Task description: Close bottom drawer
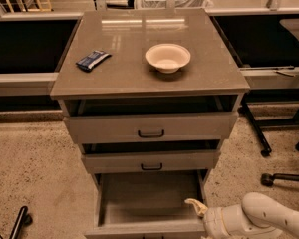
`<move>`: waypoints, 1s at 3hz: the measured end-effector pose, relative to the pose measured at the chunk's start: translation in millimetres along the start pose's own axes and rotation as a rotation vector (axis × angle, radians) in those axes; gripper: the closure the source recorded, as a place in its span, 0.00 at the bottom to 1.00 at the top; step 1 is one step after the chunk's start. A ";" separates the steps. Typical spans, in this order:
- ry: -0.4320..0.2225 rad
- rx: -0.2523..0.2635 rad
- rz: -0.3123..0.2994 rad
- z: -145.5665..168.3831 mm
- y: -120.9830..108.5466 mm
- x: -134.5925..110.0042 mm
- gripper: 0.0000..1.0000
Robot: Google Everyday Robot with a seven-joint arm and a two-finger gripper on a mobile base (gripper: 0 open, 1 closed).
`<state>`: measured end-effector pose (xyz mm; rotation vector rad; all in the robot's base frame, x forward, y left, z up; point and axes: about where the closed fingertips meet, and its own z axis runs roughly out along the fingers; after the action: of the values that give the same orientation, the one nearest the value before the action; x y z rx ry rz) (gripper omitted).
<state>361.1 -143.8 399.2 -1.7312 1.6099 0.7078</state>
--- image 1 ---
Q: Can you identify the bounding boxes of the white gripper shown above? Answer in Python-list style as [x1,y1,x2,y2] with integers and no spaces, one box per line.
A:
[184,198,229,239]

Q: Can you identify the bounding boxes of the grey bottom drawer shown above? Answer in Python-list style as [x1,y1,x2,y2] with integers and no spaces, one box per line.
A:
[85,169,209,239]

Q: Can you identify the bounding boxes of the grey drawer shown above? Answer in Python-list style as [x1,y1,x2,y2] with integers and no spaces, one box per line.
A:
[82,140,220,173]
[85,169,209,239]
[63,97,238,144]

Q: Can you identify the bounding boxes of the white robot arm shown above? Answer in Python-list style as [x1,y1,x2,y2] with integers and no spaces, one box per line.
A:
[184,192,299,239]

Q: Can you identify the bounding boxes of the grey middle drawer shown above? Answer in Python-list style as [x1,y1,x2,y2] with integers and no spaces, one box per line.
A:
[82,140,220,173]

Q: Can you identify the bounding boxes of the grey top drawer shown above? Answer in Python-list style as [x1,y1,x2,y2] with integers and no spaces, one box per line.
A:
[63,97,238,144]

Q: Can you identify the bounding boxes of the grey drawer cabinet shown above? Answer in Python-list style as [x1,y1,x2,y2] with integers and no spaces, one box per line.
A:
[50,8,251,184]

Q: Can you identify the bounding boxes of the black chair leg with caster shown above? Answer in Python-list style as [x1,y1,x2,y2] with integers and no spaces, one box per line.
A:
[260,173,299,187]

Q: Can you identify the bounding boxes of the white paper bowl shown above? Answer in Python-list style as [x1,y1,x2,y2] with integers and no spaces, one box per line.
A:
[145,44,191,74]

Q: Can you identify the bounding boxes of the black stand leg left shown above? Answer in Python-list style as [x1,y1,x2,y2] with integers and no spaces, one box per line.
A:
[9,206,33,239]

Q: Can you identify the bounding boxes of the blue snack packet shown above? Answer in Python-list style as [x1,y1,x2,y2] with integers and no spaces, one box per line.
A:
[76,51,111,73]

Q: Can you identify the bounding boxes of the black table leg frame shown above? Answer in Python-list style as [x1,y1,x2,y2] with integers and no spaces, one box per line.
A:
[241,99,299,157]

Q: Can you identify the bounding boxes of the white wire basket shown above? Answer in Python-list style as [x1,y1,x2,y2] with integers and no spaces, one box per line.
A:
[135,0,213,10]

